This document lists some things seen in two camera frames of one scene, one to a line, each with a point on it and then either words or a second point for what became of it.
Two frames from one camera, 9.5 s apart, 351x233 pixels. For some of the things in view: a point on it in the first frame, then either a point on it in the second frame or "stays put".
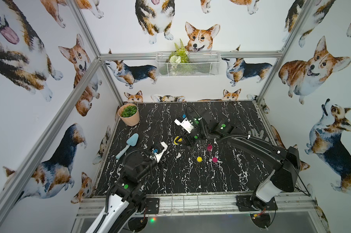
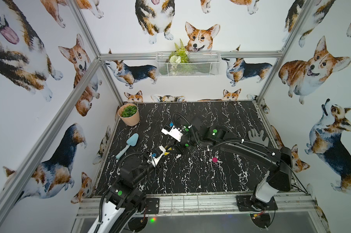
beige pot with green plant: [129, 114] stays put
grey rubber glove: [253, 133] stays put
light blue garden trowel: [132, 141] stays put
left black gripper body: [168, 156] to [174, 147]
